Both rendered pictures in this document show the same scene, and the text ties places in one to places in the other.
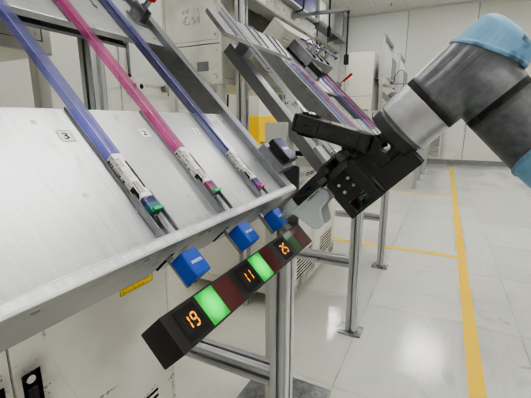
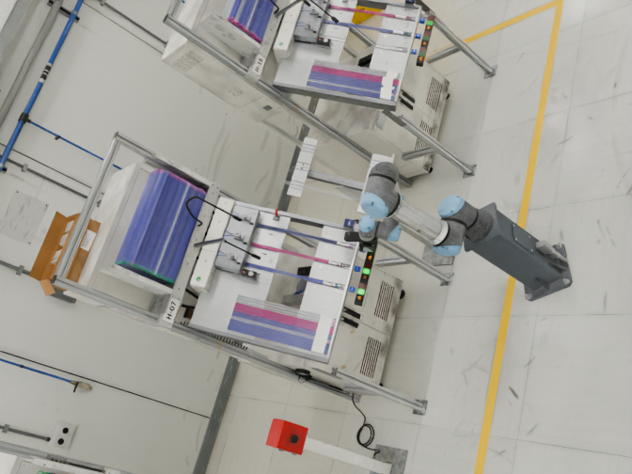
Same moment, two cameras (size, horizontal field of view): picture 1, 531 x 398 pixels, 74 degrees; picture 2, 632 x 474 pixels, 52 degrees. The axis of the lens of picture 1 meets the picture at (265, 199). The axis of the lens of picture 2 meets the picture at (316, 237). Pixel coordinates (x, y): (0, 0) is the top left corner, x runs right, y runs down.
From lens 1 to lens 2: 292 cm
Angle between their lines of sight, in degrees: 42
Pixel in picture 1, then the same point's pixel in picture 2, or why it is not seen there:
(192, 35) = (245, 98)
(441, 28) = not seen: outside the picture
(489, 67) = (368, 232)
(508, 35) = (365, 229)
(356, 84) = not seen: outside the picture
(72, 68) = (176, 114)
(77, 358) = (350, 297)
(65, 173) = (322, 293)
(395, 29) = not seen: outside the picture
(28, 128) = (310, 292)
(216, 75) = (279, 108)
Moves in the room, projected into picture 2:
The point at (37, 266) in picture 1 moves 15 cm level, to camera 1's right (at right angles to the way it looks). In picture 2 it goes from (334, 310) to (355, 297)
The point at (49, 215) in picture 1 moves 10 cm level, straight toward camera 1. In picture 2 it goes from (327, 303) to (337, 312)
